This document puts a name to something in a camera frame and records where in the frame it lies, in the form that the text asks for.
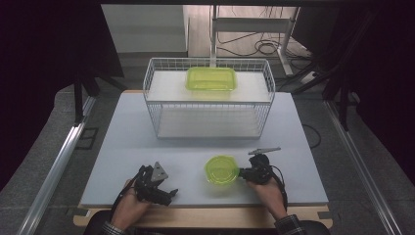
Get aluminium rail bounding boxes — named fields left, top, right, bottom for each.
left=16, top=96, right=98, bottom=235
left=324, top=99, right=406, bottom=235

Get rectangular container with green lid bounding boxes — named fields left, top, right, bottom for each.
left=185, top=67, right=238, bottom=92

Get white wire rack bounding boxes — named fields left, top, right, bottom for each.
left=142, top=57, right=276, bottom=140

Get black stand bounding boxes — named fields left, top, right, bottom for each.
left=71, top=68, right=129, bottom=127
left=289, top=13, right=380, bottom=132

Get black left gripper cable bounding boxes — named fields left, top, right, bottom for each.
left=111, top=165, right=146, bottom=217

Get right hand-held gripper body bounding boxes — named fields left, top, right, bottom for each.
left=243, top=146, right=282, bottom=186

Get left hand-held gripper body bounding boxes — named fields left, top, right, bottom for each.
left=133, top=161, right=173, bottom=208

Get round container with green lid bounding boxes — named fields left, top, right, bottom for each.
left=204, top=155, right=241, bottom=187

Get white desk frame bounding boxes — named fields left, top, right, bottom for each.
left=209, top=4, right=301, bottom=77

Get black floor cables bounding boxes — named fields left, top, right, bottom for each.
left=216, top=5, right=311, bottom=61

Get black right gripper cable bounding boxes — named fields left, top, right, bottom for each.
left=269, top=164, right=289, bottom=211

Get white cabinet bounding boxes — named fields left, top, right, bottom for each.
left=100, top=4, right=191, bottom=61

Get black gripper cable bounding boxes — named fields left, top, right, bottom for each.
left=269, top=164, right=289, bottom=211
left=111, top=165, right=146, bottom=217

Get person's left hand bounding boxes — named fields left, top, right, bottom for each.
left=111, top=179, right=153, bottom=231

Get person's right hand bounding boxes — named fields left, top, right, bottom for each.
left=246, top=176, right=286, bottom=221

